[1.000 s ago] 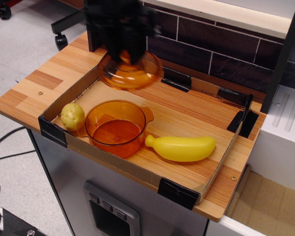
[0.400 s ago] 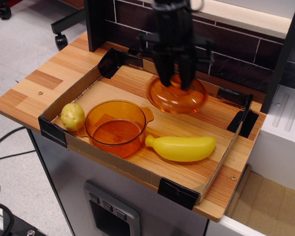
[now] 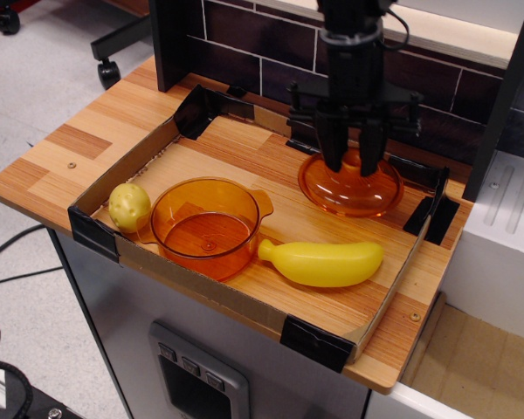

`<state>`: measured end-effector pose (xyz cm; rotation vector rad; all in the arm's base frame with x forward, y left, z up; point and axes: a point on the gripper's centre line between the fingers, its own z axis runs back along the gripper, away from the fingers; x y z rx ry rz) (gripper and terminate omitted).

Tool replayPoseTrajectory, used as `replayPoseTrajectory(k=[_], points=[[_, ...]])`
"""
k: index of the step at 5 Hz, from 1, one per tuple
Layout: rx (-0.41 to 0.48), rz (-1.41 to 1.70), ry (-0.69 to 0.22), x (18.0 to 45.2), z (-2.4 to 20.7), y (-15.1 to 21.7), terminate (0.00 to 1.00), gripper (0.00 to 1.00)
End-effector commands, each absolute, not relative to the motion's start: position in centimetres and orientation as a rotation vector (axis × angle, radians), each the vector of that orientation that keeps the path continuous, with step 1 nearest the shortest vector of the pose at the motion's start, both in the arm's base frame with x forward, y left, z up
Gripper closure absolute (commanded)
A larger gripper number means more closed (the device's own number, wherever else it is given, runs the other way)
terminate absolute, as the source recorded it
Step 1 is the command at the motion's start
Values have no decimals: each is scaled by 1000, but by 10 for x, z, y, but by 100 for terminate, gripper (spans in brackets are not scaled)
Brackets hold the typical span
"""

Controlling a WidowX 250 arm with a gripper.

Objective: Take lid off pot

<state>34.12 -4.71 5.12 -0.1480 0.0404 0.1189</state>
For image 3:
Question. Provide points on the black caster wheel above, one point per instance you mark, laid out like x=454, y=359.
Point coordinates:
x=9, y=21

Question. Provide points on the grey toy oven cabinet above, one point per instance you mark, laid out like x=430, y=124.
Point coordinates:
x=119, y=304

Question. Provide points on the black equipment with cables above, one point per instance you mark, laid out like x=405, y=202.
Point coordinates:
x=19, y=399

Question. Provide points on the oven control panel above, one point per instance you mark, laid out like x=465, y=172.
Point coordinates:
x=197, y=384

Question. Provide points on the orange transparent pot lid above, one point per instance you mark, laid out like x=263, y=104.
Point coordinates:
x=347, y=192

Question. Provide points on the pale yellow toy potato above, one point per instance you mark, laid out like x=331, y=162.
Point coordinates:
x=127, y=203

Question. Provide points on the black right shelf post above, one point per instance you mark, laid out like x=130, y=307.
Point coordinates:
x=497, y=121

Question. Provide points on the black left shelf post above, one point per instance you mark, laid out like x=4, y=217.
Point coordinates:
x=172, y=22

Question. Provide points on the white toy sink unit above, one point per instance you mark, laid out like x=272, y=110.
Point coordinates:
x=469, y=360

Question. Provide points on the black shelf post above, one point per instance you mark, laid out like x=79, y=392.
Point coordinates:
x=497, y=121
x=172, y=22

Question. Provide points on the orange transparent pot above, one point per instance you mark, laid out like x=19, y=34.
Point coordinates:
x=207, y=225

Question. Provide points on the cardboard fence with black tape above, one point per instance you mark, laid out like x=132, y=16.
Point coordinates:
x=367, y=331

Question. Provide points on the yellow plastic banana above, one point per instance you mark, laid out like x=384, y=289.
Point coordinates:
x=323, y=265

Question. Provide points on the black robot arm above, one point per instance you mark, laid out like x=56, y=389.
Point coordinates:
x=351, y=17

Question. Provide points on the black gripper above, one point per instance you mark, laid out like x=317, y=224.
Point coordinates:
x=355, y=93

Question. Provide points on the black office chair base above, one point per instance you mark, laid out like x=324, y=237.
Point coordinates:
x=115, y=41

